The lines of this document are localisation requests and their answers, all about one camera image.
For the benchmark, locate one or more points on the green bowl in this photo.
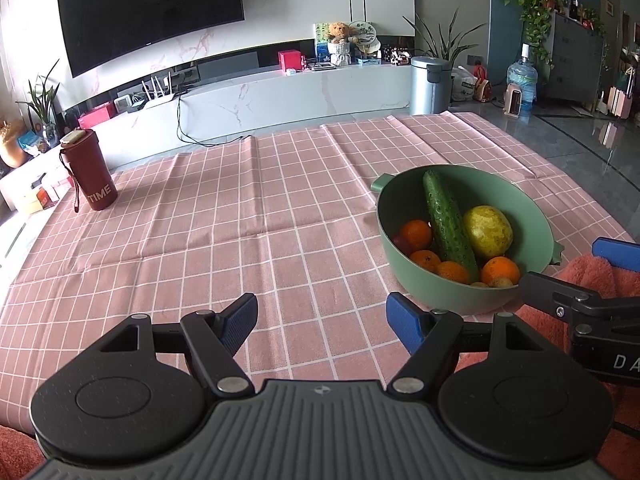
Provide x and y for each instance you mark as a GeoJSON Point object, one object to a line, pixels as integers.
{"type": "Point", "coordinates": [400, 200]}

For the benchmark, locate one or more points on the grey drawer cabinet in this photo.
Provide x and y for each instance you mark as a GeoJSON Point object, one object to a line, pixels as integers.
{"type": "Point", "coordinates": [572, 60]}

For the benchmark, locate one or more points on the white plastic bag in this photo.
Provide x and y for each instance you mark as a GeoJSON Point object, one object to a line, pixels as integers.
{"type": "Point", "coordinates": [462, 87]}

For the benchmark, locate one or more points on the white marble media cabinet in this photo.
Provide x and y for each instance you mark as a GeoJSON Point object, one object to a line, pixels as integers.
{"type": "Point", "coordinates": [280, 95]}

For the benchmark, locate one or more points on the pink suitcase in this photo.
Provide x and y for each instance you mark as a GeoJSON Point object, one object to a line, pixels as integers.
{"type": "Point", "coordinates": [620, 102]}

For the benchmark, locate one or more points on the orange mandarin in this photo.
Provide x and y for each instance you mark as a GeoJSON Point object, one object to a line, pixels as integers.
{"type": "Point", "coordinates": [500, 269]}
{"type": "Point", "coordinates": [426, 261]}
{"type": "Point", "coordinates": [415, 235]}
{"type": "Point", "coordinates": [451, 271]}

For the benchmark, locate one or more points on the green cucumber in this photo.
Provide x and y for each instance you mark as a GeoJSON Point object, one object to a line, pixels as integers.
{"type": "Point", "coordinates": [445, 220]}

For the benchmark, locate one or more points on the black wall television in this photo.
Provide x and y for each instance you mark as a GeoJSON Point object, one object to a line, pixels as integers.
{"type": "Point", "coordinates": [150, 10]}

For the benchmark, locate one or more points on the brown teddy bear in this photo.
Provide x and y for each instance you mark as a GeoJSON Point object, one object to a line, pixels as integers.
{"type": "Point", "coordinates": [340, 32]}

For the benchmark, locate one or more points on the white side table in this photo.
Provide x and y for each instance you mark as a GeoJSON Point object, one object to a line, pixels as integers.
{"type": "Point", "coordinates": [25, 190]}

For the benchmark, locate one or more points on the red cherry tomato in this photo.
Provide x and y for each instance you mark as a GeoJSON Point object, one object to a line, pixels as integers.
{"type": "Point", "coordinates": [401, 245]}

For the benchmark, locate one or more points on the pink checked tablecloth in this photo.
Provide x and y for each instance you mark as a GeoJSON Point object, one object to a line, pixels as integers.
{"type": "Point", "coordinates": [250, 210]}

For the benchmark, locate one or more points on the slender potted plant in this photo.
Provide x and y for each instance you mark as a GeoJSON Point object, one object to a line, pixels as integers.
{"type": "Point", "coordinates": [44, 105]}

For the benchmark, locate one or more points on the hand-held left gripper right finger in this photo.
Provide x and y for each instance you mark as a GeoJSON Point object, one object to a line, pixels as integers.
{"type": "Point", "coordinates": [401, 320]}

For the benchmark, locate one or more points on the grey pedal trash can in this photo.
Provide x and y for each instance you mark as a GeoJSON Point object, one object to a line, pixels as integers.
{"type": "Point", "coordinates": [430, 85]}

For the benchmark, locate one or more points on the red box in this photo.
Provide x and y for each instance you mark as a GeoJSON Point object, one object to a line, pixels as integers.
{"type": "Point", "coordinates": [290, 61]}
{"type": "Point", "coordinates": [95, 115]}

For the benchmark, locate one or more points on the small pink heater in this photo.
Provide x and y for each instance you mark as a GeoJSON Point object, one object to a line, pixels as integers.
{"type": "Point", "coordinates": [513, 101]}

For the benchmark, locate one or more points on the long-leaf potted plant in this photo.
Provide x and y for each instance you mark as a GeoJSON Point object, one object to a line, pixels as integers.
{"type": "Point", "coordinates": [440, 42]}

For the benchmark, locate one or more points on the coral fleece cloth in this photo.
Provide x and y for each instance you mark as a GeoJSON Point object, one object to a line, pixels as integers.
{"type": "Point", "coordinates": [590, 270]}

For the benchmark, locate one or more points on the yellow round fruit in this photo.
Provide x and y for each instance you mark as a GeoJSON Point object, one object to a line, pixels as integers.
{"type": "Point", "coordinates": [487, 230]}

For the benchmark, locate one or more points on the blue water dispenser bottle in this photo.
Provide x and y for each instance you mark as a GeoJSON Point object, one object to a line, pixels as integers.
{"type": "Point", "coordinates": [524, 75]}

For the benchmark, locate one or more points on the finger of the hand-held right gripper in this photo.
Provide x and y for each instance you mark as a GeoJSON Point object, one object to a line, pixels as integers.
{"type": "Point", "coordinates": [550, 292]}
{"type": "Point", "coordinates": [617, 254]}

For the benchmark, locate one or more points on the trailing pothos plant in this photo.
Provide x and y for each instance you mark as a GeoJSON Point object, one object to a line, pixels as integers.
{"type": "Point", "coordinates": [537, 5]}

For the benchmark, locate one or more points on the round paper fan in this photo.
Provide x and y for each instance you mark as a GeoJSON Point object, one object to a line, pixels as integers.
{"type": "Point", "coordinates": [363, 34]}

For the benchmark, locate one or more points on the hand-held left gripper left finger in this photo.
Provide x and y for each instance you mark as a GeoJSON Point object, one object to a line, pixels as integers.
{"type": "Point", "coordinates": [240, 322]}

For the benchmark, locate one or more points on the brown longan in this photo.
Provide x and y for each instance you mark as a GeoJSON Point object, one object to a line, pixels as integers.
{"type": "Point", "coordinates": [479, 285]}
{"type": "Point", "coordinates": [502, 283]}

